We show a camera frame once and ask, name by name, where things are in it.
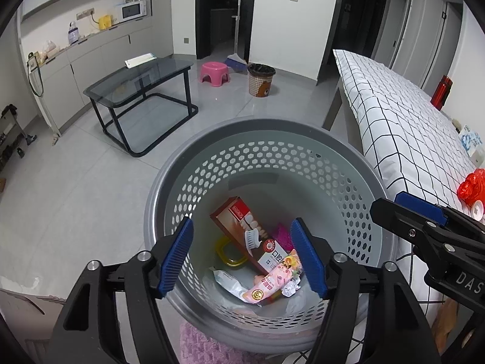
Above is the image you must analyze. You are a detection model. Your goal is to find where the metal rack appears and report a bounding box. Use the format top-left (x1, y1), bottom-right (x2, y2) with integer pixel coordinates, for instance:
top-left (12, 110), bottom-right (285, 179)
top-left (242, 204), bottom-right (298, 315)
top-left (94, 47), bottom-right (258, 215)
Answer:
top-left (0, 104), bottom-right (36, 160)

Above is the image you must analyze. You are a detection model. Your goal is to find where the white stand with cord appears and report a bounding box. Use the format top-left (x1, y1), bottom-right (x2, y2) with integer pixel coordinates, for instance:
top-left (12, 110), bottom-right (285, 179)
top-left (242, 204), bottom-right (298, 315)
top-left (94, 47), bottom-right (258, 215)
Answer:
top-left (26, 51), bottom-right (61, 147)

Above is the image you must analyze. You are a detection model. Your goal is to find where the pink snack packet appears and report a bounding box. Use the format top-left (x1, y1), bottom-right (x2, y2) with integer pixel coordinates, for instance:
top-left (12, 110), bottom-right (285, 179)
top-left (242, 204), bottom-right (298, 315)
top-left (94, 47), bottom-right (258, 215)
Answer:
top-left (242, 250), bottom-right (304, 306)

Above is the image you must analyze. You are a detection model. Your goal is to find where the bed with checked sheet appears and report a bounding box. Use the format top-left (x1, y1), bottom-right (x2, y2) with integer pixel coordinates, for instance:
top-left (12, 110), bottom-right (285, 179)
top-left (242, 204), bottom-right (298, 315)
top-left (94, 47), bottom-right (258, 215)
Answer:
top-left (292, 49), bottom-right (485, 364)

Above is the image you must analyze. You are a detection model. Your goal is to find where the red thermos bottle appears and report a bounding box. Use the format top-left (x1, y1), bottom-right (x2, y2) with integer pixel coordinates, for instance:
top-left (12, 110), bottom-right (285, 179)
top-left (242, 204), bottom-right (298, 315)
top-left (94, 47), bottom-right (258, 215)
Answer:
top-left (430, 76), bottom-right (453, 110)

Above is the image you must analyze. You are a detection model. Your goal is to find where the beige cardboard box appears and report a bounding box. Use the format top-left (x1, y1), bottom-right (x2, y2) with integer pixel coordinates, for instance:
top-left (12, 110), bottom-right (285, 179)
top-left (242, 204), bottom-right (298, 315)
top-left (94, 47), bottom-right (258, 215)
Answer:
top-left (0, 287), bottom-right (69, 364)

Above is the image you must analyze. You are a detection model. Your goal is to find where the pink fluffy mat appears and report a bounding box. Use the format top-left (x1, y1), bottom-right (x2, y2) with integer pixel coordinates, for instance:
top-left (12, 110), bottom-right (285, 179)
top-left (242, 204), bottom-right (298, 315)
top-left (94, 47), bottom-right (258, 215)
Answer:
top-left (179, 320), bottom-right (266, 364)

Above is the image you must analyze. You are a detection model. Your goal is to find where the white paper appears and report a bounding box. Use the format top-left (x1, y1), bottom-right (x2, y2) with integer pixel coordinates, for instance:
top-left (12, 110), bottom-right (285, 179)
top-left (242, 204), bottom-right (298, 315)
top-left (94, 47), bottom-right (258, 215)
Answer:
top-left (282, 278), bottom-right (303, 297)

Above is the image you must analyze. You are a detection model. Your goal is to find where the grey perforated plastic basket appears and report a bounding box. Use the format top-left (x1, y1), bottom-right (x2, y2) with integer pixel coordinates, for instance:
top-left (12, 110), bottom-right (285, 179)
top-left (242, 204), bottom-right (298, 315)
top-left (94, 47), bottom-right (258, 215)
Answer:
top-left (144, 116), bottom-right (398, 353)

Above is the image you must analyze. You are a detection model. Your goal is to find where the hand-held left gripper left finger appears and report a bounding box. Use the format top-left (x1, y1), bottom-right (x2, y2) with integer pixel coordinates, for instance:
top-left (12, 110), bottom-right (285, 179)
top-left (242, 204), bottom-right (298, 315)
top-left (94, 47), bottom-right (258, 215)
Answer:
top-left (45, 217), bottom-right (195, 364)

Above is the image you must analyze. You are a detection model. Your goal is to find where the grey cabinet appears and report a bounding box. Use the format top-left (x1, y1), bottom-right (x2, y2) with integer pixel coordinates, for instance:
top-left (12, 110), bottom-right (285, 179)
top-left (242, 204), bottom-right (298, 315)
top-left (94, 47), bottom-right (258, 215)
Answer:
top-left (21, 19), bottom-right (175, 130)

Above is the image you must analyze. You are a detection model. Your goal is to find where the blue broom with grey handle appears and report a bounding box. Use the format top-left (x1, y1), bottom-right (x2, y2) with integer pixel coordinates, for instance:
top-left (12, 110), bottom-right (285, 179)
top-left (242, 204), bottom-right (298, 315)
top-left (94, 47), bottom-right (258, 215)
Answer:
top-left (224, 0), bottom-right (249, 72)

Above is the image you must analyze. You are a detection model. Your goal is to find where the white paper pad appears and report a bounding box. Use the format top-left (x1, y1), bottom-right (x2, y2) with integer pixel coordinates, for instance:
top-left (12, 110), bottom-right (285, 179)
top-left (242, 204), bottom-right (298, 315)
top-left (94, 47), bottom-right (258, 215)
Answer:
top-left (125, 53), bottom-right (157, 69)

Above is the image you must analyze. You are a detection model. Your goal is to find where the white plastic wrapper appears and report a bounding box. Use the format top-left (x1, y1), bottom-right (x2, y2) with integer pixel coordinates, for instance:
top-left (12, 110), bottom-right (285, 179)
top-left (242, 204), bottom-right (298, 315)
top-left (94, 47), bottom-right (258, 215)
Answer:
top-left (213, 269), bottom-right (248, 301)

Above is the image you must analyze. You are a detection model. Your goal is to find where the white door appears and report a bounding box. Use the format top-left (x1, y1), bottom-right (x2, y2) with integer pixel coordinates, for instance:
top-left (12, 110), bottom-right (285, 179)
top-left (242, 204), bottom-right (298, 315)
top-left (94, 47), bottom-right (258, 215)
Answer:
top-left (417, 0), bottom-right (463, 99)

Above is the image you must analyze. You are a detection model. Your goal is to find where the white microwave oven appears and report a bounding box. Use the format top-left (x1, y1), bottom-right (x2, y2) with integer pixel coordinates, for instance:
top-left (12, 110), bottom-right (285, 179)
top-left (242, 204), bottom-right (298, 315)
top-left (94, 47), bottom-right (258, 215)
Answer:
top-left (121, 1), bottom-right (148, 21)

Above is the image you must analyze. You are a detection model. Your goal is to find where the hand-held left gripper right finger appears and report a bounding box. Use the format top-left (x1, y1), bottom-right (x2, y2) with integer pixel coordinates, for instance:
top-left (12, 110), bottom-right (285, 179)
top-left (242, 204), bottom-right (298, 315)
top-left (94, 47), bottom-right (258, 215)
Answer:
top-left (290, 218), bottom-right (442, 364)

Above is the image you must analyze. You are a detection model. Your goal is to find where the yellow plastic container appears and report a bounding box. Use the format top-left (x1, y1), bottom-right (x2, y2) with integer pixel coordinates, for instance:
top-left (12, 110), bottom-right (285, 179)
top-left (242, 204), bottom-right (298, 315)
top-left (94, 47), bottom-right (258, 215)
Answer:
top-left (216, 237), bottom-right (249, 268)

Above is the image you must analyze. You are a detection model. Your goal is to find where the pink plastic stool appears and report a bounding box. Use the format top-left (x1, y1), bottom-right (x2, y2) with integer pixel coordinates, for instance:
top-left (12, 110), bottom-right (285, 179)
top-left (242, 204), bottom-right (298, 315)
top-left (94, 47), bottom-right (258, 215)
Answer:
top-left (199, 62), bottom-right (230, 84)

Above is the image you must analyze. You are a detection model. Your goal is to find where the brown and white toothpaste box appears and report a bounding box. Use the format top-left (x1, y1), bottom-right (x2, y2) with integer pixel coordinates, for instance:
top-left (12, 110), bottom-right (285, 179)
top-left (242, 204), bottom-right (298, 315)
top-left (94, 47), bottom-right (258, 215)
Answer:
top-left (209, 196), bottom-right (302, 275)

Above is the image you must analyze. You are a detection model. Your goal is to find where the blue patterned tissue pack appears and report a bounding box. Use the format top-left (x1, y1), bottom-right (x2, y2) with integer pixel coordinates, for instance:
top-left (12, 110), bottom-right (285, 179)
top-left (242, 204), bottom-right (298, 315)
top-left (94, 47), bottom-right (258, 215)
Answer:
top-left (458, 125), bottom-right (483, 153)

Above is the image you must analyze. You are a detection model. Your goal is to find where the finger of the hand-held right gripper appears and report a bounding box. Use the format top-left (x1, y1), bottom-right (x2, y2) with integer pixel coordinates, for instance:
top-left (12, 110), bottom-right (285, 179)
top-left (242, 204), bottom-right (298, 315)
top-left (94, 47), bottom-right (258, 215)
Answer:
top-left (370, 198), bottom-right (485, 274)
top-left (394, 192), bottom-right (485, 254)

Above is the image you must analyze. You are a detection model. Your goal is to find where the person's right forearm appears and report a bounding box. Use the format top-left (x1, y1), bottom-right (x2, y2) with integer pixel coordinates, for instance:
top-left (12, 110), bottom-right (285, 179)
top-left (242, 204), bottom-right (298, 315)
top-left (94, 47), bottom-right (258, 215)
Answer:
top-left (432, 299), bottom-right (463, 354)

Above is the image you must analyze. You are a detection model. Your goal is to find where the beige bag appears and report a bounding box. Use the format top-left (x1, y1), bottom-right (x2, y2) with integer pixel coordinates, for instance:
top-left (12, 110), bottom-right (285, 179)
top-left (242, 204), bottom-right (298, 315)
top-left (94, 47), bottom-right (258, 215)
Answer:
top-left (41, 40), bottom-right (61, 59)

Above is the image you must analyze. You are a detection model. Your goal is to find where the pink mesh scrubber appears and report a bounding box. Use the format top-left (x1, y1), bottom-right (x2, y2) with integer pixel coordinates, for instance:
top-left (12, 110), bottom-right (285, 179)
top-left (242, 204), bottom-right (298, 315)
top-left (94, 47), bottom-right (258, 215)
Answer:
top-left (275, 224), bottom-right (295, 253)

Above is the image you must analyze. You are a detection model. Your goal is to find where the black door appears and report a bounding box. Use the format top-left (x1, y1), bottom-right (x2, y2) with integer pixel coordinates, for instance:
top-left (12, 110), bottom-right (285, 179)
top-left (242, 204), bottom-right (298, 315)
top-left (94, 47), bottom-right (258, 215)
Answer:
top-left (316, 0), bottom-right (389, 84)

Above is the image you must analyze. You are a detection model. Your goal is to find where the red plastic bag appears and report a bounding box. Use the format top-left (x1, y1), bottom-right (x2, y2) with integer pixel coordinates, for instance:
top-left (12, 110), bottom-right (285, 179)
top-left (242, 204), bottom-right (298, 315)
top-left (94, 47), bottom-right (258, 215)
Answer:
top-left (457, 172), bottom-right (485, 213)

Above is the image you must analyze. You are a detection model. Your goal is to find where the brown patterned waste bin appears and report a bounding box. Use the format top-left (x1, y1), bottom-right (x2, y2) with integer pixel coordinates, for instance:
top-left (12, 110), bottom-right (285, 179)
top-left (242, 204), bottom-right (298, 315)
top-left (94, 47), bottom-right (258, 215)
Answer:
top-left (247, 63), bottom-right (276, 98)

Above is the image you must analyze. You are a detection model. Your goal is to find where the black glass-top table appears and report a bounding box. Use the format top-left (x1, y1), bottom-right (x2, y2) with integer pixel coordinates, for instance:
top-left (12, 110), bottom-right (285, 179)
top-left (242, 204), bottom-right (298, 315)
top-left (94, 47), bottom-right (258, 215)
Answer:
top-left (83, 58), bottom-right (199, 158)

